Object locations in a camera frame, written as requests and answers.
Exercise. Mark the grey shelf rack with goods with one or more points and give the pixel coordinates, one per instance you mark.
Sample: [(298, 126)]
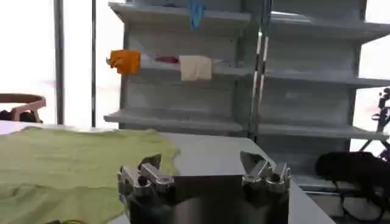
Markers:
[(213, 91)]

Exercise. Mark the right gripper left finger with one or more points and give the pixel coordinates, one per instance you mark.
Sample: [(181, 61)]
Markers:
[(152, 176)]

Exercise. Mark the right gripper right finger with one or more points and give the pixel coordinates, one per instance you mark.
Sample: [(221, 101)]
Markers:
[(265, 176)]

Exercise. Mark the light green shirt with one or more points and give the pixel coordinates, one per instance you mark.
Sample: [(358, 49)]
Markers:
[(70, 170)]

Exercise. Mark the thin dark window post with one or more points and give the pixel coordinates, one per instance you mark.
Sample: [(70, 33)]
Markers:
[(94, 61)]

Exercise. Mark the black tripod stand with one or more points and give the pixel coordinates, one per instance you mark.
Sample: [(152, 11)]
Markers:
[(382, 115)]

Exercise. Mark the pink wooden chair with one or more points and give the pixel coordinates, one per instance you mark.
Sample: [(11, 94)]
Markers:
[(24, 105)]

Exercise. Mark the thick dark window post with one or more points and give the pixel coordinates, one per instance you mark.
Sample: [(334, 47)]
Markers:
[(59, 61)]

